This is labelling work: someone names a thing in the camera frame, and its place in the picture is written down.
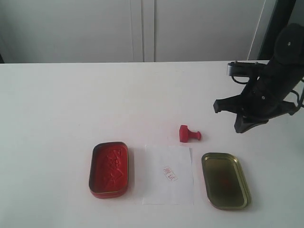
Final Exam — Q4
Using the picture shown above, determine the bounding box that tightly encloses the red stamp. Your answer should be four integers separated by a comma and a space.
179, 125, 202, 143

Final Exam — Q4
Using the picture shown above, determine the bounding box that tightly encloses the red ink pad tin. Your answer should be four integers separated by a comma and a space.
88, 142, 129, 199

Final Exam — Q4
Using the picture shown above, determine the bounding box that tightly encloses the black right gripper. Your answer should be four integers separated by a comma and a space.
213, 61, 304, 133

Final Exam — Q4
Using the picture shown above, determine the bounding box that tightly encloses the white paper sheet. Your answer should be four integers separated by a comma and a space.
142, 145, 194, 205

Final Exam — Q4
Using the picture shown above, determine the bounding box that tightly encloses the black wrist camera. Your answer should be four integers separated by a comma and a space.
227, 61, 266, 77

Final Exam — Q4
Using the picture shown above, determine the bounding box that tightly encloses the gold tin lid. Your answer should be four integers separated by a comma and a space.
201, 152, 251, 210

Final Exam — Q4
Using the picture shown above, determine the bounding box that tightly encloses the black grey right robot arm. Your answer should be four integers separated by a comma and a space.
213, 23, 304, 133

